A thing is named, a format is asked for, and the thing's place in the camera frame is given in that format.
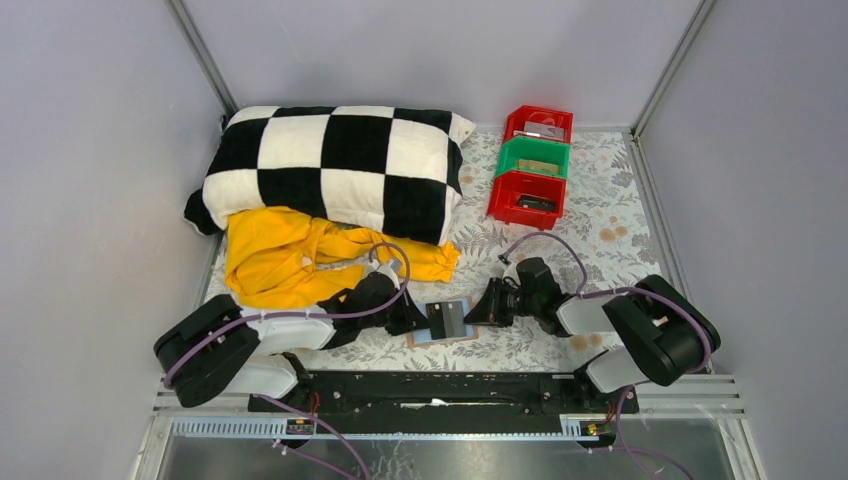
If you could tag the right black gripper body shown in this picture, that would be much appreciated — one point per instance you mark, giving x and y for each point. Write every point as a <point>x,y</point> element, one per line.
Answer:
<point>500,302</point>

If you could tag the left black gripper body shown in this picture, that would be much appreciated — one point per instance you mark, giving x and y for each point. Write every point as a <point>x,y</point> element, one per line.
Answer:
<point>395,308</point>

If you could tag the pink leather card holder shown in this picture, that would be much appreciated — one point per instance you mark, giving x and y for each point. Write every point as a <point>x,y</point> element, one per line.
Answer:
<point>424,337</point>

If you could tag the black credit card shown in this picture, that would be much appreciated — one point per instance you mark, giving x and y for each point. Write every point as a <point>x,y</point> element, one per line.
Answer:
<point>446,319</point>

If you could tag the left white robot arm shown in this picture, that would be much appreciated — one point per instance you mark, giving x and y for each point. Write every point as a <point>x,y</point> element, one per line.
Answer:
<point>223,348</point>

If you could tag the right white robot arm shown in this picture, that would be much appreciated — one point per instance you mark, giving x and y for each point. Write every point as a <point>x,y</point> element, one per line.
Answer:
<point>663,335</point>

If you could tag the front red plastic bin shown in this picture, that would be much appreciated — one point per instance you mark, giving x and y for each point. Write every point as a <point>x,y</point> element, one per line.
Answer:
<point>528,199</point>

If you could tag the red plastic bin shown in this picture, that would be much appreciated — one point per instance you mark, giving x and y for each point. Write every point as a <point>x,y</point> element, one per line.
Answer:
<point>528,199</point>
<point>539,122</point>

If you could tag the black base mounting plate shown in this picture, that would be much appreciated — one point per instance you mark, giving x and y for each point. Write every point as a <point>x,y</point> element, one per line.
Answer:
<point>331,394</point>

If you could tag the floral patterned table mat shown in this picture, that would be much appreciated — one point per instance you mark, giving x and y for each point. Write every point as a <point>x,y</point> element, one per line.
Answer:
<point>602,241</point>

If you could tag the yellow cloth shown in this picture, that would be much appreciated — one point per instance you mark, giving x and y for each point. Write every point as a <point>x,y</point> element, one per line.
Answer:
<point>278,258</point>

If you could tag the black white checkered pillow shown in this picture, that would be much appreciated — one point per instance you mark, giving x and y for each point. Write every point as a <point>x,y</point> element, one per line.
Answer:
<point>390,169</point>

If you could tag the green plastic bin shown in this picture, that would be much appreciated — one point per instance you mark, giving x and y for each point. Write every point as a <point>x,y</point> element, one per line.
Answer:
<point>536,156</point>

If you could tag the back red plastic bin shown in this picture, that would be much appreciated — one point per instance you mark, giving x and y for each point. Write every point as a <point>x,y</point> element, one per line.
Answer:
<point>539,122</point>

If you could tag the grey slotted cable duct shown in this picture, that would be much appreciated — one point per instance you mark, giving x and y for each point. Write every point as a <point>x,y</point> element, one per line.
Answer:
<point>522,427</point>

